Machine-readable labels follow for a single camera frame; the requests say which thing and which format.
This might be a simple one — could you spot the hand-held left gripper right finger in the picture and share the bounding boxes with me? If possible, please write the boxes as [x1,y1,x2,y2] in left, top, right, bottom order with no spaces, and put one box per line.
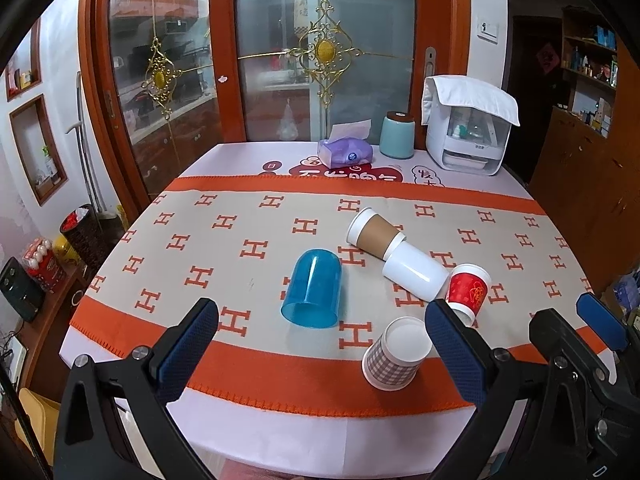
[422,298,597,480]

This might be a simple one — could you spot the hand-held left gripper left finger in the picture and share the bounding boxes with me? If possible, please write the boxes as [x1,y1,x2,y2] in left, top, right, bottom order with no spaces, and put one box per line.
[52,297,221,480]

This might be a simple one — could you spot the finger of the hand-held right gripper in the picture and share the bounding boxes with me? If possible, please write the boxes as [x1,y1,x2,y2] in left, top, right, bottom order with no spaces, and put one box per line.
[575,292,629,354]
[528,308,611,399]

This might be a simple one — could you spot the checked paper cup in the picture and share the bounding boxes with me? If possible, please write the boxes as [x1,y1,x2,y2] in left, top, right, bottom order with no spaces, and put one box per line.
[362,316,433,392]

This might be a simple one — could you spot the blue plastic cup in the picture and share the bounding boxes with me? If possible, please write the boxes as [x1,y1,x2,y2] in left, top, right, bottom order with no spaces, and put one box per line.
[279,248,344,330]

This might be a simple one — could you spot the red paper cup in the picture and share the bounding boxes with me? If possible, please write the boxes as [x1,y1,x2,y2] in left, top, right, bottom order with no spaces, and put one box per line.
[445,263,492,325]

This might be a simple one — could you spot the white cup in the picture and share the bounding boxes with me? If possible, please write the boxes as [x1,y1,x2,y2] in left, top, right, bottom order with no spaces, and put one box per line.
[382,240,452,303]

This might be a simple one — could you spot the brown sleeved paper cup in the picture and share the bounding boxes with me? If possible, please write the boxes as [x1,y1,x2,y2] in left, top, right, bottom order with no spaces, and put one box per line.
[346,207,407,262]

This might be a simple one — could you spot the blue packet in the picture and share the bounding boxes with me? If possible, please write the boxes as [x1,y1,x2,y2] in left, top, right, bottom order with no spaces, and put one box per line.
[612,269,640,312]

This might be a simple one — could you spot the wooden cabinet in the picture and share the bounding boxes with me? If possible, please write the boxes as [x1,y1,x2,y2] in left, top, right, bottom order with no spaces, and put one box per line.
[528,105,640,307]

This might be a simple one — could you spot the orange patterned table mat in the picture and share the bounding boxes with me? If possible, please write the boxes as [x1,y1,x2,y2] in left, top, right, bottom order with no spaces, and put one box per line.
[69,176,617,411]

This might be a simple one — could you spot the wooden side table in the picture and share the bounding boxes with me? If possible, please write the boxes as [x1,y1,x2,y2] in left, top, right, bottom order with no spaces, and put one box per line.
[0,260,97,397]

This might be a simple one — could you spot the black trash bin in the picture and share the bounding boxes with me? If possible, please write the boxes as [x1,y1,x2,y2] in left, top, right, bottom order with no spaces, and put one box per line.
[59,203,109,272]

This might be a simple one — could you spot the yellow container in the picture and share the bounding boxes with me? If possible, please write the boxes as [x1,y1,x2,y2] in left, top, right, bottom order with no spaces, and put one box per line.
[52,235,81,264]

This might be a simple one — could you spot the red pack of bottles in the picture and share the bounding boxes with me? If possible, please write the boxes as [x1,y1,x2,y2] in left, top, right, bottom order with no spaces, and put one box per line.
[22,238,69,294]

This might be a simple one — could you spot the yellow stool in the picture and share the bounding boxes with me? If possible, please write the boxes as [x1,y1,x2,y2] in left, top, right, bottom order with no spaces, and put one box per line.
[15,387,64,467]

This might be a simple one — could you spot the black electronic device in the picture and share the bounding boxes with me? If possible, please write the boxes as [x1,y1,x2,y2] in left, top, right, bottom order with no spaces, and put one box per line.
[0,257,46,324]

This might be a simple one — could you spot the white countertop appliance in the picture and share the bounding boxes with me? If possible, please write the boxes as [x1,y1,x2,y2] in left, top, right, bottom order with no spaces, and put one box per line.
[425,105,512,176]

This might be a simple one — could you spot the teal canister with brown lid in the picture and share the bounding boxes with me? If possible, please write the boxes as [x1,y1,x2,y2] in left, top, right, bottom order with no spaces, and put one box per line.
[379,111,416,160]

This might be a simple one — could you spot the purple tissue pack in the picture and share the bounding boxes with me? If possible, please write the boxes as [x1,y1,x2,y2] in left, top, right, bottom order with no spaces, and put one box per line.
[317,120,375,169]

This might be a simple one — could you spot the white folded cloth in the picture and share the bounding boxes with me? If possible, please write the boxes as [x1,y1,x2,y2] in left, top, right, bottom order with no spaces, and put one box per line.
[421,75,521,127]

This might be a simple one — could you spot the wooden shelf with items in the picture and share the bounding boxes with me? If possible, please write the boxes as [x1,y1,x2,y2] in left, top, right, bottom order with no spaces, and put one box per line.
[559,6,622,139]

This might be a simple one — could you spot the wooden framed glass door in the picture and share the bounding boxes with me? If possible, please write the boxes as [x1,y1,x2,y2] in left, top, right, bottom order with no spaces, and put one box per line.
[79,0,238,213]
[210,0,472,145]

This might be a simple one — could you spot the gold door ornament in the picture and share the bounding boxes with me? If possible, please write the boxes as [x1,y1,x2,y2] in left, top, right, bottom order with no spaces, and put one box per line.
[141,37,181,121]
[287,0,364,108]

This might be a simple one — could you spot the grey mop handle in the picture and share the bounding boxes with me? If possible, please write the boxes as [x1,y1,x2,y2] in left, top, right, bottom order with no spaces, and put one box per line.
[67,72,117,222]

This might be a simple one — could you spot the wooden framed wall niche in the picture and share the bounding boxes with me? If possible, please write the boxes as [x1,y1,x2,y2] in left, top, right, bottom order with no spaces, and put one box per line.
[5,17,42,102]
[9,93,69,206]

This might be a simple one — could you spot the red diamond wall decoration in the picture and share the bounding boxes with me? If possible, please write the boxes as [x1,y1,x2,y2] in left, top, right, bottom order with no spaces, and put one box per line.
[536,45,560,77]

